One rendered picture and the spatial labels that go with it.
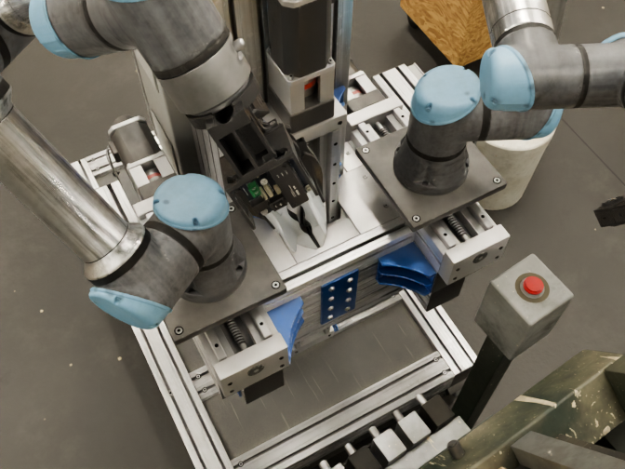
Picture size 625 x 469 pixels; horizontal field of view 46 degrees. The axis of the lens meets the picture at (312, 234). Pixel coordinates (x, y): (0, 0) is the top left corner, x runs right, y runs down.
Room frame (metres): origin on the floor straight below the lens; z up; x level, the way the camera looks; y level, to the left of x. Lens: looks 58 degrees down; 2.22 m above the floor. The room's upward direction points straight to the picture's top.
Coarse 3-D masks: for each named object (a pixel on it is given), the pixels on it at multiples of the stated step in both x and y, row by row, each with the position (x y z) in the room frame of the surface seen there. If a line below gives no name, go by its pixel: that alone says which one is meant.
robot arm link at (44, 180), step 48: (0, 48) 0.71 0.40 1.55; (0, 96) 0.66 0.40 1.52; (0, 144) 0.61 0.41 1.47; (48, 144) 0.65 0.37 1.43; (48, 192) 0.59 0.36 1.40; (96, 192) 0.63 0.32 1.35; (96, 240) 0.56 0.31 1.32; (144, 240) 0.58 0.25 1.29; (96, 288) 0.52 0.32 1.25; (144, 288) 0.52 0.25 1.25
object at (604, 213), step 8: (608, 200) 0.55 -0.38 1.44; (616, 200) 0.54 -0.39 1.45; (624, 200) 0.53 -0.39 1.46; (600, 208) 0.53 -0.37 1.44; (608, 208) 0.52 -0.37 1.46; (616, 208) 0.51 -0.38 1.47; (624, 208) 0.51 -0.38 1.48; (600, 216) 0.53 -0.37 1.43; (608, 216) 0.52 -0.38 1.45; (616, 216) 0.51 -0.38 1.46; (624, 216) 0.50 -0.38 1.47; (600, 224) 0.52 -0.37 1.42; (608, 224) 0.51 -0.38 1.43; (616, 224) 0.51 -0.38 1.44
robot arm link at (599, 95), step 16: (592, 48) 0.63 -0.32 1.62; (608, 48) 0.63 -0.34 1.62; (624, 48) 0.63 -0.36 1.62; (592, 64) 0.61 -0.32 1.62; (608, 64) 0.61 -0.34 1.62; (624, 64) 0.61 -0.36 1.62; (592, 80) 0.60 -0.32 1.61; (608, 80) 0.60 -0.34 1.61; (624, 80) 0.59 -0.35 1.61; (592, 96) 0.59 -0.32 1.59; (608, 96) 0.59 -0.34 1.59; (624, 96) 0.58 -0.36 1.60
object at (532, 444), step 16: (528, 432) 0.41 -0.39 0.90; (512, 448) 0.38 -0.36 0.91; (528, 448) 0.37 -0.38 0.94; (544, 448) 0.36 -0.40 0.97; (560, 448) 0.36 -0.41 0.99; (576, 448) 0.35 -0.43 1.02; (528, 464) 0.35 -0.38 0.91; (544, 464) 0.33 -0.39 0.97; (560, 464) 0.32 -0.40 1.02; (576, 464) 0.31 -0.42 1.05; (592, 464) 0.31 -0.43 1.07; (608, 464) 0.30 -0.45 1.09; (624, 464) 0.30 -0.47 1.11
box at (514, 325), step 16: (528, 256) 0.77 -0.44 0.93; (512, 272) 0.73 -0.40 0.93; (528, 272) 0.73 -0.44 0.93; (544, 272) 0.73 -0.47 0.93; (496, 288) 0.69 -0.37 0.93; (512, 288) 0.69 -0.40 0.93; (560, 288) 0.69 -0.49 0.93; (480, 304) 0.71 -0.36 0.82; (496, 304) 0.68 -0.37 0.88; (512, 304) 0.65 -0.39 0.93; (528, 304) 0.65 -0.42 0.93; (544, 304) 0.65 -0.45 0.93; (560, 304) 0.66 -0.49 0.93; (480, 320) 0.69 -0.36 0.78; (496, 320) 0.67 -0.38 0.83; (512, 320) 0.64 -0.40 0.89; (528, 320) 0.62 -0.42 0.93; (544, 320) 0.64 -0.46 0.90; (496, 336) 0.65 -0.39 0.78; (512, 336) 0.63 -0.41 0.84; (528, 336) 0.62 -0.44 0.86; (544, 336) 0.66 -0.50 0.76; (512, 352) 0.61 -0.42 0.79
